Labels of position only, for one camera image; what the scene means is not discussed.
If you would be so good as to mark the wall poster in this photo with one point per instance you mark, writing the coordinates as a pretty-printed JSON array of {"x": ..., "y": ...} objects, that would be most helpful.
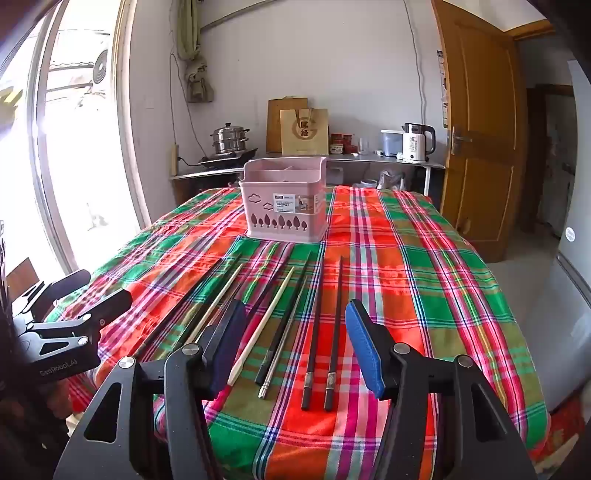
[{"x": 443, "y": 87}]

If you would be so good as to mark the silver metal chopstick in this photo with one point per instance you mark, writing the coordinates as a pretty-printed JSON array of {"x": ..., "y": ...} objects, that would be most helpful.
[{"x": 285, "y": 337}]

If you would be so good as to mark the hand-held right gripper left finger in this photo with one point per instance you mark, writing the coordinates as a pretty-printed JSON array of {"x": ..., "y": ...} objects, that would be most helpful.
[{"x": 233, "y": 341}]

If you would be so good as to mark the grey refrigerator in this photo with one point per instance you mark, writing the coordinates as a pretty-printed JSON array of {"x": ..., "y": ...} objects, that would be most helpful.
[{"x": 572, "y": 277}]

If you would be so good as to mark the pink utensil basket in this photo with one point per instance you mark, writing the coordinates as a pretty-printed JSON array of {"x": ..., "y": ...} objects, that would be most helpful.
[{"x": 258, "y": 203}]

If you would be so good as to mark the clear plastic container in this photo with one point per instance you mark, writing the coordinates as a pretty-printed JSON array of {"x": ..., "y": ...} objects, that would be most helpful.
[{"x": 390, "y": 143}]

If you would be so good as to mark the white lidded canister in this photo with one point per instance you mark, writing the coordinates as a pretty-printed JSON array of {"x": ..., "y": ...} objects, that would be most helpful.
[{"x": 367, "y": 183}]

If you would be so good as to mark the white framed window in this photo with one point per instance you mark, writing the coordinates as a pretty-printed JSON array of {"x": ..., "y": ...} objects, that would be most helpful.
[{"x": 83, "y": 138}]

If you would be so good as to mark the beige curtain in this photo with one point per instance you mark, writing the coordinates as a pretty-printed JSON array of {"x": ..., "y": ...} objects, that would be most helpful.
[{"x": 189, "y": 37}]

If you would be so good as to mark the clear plastic bag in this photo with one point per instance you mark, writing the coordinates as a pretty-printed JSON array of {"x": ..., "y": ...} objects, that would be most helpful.
[{"x": 392, "y": 179}]

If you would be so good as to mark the wooden cutting board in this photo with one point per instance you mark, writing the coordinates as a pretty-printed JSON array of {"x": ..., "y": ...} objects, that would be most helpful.
[{"x": 274, "y": 120}]

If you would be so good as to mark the clear drinking glass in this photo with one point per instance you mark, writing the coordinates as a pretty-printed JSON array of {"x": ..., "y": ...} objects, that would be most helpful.
[{"x": 364, "y": 146}]

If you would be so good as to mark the beige chopstick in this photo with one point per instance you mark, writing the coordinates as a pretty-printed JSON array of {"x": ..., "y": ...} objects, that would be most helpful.
[
  {"x": 258, "y": 332},
  {"x": 221, "y": 297}
]

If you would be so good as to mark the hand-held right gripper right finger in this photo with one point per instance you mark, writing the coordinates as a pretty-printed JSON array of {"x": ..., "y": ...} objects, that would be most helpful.
[{"x": 364, "y": 341}]

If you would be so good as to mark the white electric kettle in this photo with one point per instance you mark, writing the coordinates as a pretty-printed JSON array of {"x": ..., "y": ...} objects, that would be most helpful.
[{"x": 413, "y": 143}]

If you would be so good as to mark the brown paper bag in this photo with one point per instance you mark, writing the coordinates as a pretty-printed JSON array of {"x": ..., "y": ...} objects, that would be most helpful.
[{"x": 304, "y": 134}]

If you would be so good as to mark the plaid tablecloth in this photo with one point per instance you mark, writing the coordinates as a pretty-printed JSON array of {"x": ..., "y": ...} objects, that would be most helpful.
[{"x": 415, "y": 277}]

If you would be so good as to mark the metal shelf table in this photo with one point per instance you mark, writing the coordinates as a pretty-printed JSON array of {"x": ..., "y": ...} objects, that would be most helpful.
[{"x": 351, "y": 159}]

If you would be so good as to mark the red lidded jar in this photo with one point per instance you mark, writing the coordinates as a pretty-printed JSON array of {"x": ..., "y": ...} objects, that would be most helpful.
[{"x": 336, "y": 145}]

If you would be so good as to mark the grey wall pipe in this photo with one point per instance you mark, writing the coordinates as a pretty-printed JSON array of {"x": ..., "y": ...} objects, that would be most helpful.
[{"x": 226, "y": 16}]

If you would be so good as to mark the beige power strip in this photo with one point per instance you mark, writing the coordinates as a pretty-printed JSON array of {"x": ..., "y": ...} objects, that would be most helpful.
[{"x": 175, "y": 159}]

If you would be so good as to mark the wooden door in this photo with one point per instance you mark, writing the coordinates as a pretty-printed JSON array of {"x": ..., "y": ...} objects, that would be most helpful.
[{"x": 480, "y": 92}]

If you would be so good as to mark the black induction cooker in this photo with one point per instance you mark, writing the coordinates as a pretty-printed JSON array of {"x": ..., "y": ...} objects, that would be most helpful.
[{"x": 228, "y": 159}]

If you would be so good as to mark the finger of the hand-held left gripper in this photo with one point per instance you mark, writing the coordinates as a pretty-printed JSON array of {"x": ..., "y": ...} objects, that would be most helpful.
[
  {"x": 55, "y": 288},
  {"x": 108, "y": 307}
]

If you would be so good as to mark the white plastic jug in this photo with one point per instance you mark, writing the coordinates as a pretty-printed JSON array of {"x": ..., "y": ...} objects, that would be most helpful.
[{"x": 337, "y": 176}]

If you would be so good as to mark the steel steamer pot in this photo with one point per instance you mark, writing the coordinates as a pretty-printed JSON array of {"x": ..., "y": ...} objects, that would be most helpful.
[{"x": 229, "y": 138}]

